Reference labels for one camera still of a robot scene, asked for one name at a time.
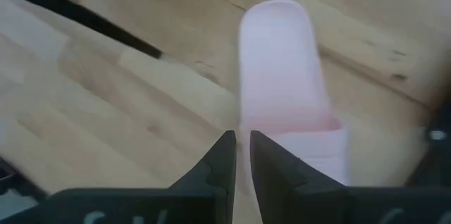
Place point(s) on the black frame wooden shelf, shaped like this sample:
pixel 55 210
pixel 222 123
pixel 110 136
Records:
pixel 88 19

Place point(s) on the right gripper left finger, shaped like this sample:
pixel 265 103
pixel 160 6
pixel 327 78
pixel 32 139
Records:
pixel 211 188

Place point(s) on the pink foam slide sandal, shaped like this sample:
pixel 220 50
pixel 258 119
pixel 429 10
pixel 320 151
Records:
pixel 282 69

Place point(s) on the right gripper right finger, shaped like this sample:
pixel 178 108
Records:
pixel 282 188

